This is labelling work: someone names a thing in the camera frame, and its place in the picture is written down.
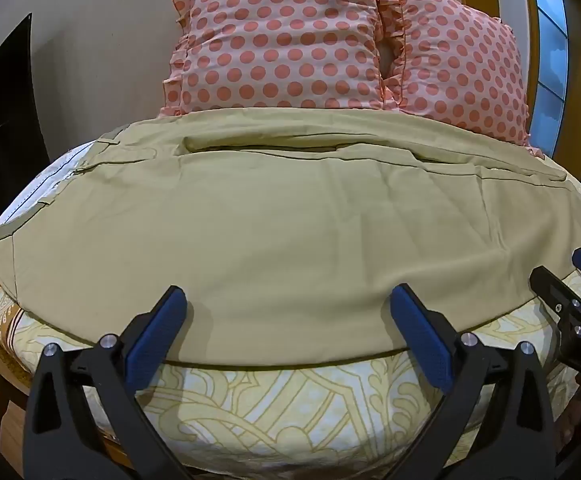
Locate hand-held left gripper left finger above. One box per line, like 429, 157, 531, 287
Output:
23, 285, 192, 480

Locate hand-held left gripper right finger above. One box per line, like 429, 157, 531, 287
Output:
389, 283, 559, 480

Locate khaki pants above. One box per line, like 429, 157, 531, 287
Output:
0, 107, 581, 367

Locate person's right hand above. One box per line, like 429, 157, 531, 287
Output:
556, 371, 581, 466

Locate yellow patterned bed sheet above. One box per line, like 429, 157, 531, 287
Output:
0, 136, 581, 480

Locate glass window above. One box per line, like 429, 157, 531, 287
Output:
527, 0, 571, 159

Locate polka dot ruffled pillow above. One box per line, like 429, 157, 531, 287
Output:
374, 0, 544, 159
157, 0, 397, 119

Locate dark cabinet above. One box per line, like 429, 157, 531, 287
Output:
0, 12, 47, 227

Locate wooden bed frame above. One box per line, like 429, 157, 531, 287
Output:
0, 304, 126, 480

